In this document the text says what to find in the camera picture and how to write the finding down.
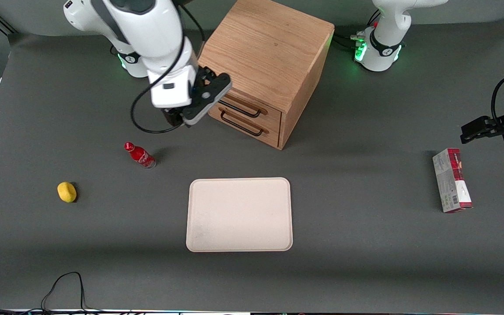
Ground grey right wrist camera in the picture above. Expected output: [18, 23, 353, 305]
[181, 72, 232, 126]

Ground long black drawer handle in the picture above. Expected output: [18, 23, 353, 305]
[220, 110, 265, 137]

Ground wooden drawer with short handle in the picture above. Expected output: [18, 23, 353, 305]
[218, 87, 283, 127]

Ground beige rectangular tray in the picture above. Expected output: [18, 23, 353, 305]
[186, 177, 293, 252]

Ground black looped table cable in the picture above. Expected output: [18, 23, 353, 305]
[0, 272, 104, 314]

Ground wooden drawer cabinet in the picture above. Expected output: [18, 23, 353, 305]
[197, 0, 335, 151]

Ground short black drawer handle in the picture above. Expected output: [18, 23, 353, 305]
[218, 100, 262, 118]

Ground black left arm base cables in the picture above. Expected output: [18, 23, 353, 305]
[333, 33, 366, 49]

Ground yellow lemon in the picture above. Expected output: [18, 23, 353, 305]
[57, 182, 77, 203]

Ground grey and red carton box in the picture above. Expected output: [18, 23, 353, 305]
[432, 148, 473, 214]

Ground red cola bottle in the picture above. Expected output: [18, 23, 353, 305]
[124, 142, 157, 169]

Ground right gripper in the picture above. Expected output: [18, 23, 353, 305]
[148, 66, 198, 128]

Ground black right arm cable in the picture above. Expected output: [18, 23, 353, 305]
[130, 4, 207, 134]

